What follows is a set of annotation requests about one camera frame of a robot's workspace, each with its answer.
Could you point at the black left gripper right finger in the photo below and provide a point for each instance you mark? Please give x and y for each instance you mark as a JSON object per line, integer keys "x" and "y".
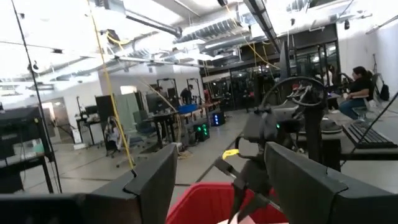
{"x": 311, "y": 199}

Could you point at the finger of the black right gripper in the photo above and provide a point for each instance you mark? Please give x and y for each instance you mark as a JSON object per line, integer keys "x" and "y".
{"x": 237, "y": 199}
{"x": 258, "y": 205}

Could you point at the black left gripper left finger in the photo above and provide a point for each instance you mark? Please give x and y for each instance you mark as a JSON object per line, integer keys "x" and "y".
{"x": 140, "y": 199}

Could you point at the pink foam slide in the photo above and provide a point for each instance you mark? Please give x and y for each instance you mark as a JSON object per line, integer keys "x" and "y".
{"x": 244, "y": 221}

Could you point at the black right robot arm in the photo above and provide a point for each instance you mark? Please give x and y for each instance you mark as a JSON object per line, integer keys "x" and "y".
{"x": 314, "y": 130}

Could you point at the red plastic bin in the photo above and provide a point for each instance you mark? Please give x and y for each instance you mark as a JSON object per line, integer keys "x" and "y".
{"x": 199, "y": 205}

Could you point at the blue plastic bin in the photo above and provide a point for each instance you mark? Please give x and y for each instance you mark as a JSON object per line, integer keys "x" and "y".
{"x": 187, "y": 109}

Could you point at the yellow tag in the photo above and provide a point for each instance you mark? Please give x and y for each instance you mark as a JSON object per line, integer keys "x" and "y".
{"x": 230, "y": 153}

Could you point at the computer tower blue lights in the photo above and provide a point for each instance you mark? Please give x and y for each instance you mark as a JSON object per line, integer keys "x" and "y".
{"x": 218, "y": 119}

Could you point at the white office chair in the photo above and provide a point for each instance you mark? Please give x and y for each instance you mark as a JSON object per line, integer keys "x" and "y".
{"x": 112, "y": 137}

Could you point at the computer tower green lights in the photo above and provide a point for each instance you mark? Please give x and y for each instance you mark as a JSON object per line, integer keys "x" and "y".
{"x": 201, "y": 132}

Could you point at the grey office chair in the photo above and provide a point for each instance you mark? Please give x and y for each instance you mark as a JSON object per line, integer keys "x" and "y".
{"x": 143, "y": 124}

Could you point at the dark desk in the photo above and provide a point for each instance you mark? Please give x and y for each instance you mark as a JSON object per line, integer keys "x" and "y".
{"x": 373, "y": 154}

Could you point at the black keyboard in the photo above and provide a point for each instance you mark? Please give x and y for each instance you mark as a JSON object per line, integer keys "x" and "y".
{"x": 367, "y": 137}

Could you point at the black table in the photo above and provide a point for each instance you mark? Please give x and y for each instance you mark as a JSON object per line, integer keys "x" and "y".
{"x": 161, "y": 118}

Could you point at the wooden table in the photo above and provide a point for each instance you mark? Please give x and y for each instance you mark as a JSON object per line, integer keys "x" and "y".
{"x": 202, "y": 109}

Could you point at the green fabric curtain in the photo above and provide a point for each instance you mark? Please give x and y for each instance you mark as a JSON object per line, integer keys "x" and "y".
{"x": 127, "y": 109}

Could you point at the black monitor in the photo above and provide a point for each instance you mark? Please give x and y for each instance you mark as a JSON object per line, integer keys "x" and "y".
{"x": 158, "y": 104}

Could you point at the person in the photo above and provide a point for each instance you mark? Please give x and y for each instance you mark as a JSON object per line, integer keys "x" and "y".
{"x": 359, "y": 87}
{"x": 186, "y": 95}

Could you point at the black flat panel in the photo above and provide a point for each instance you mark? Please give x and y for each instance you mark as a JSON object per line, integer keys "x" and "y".
{"x": 285, "y": 62}

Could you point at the black backpack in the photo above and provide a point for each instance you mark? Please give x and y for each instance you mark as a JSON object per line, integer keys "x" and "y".
{"x": 385, "y": 92}

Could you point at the black equipment cart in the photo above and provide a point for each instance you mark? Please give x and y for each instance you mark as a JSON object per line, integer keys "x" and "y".
{"x": 18, "y": 130}

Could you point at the thin black pole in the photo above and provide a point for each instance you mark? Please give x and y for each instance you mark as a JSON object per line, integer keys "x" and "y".
{"x": 37, "y": 93}

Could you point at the black ceiling track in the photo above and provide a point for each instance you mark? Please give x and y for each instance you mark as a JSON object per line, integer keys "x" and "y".
{"x": 262, "y": 21}

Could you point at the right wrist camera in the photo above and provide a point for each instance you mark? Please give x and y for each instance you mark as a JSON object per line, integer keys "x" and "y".
{"x": 259, "y": 124}

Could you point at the silver ventilation duct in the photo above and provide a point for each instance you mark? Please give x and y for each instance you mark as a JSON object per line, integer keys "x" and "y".
{"x": 214, "y": 29}

